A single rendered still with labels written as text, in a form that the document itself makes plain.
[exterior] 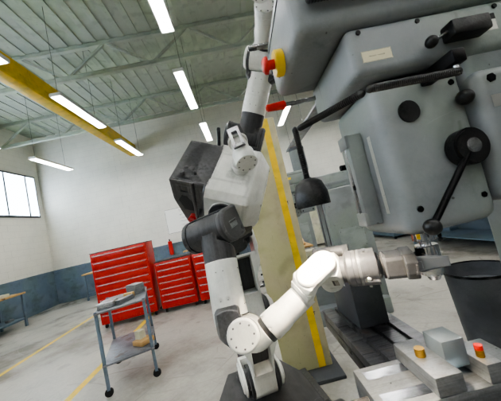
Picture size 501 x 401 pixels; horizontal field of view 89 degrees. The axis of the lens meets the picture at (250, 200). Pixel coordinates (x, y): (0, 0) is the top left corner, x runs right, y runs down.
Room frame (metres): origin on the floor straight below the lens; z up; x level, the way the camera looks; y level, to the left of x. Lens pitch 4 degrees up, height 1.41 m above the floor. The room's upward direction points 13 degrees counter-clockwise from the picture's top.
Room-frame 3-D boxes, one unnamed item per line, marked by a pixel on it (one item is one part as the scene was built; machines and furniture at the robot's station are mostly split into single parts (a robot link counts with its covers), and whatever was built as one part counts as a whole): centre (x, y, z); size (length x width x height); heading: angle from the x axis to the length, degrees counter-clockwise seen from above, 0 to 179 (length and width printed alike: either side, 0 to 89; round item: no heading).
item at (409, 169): (0.59, -0.37, 1.47); 0.21 x 0.19 x 0.32; 3
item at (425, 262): (0.56, -0.35, 1.23); 0.06 x 0.02 x 0.03; 68
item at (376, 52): (0.59, -0.41, 1.68); 0.34 x 0.24 x 0.10; 93
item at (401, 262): (0.63, -0.28, 1.23); 0.13 x 0.12 x 0.10; 158
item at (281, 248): (2.34, -0.17, 1.15); 0.52 x 0.40 x 2.30; 93
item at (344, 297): (1.13, -0.35, 1.01); 0.22 x 0.12 x 0.20; 4
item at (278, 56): (0.58, -0.14, 1.76); 0.06 x 0.02 x 0.06; 3
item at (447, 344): (0.62, -0.37, 1.02); 0.06 x 0.05 x 0.06; 2
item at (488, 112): (0.60, -0.56, 1.47); 0.24 x 0.19 x 0.26; 3
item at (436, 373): (0.62, -0.31, 1.00); 0.15 x 0.06 x 0.04; 2
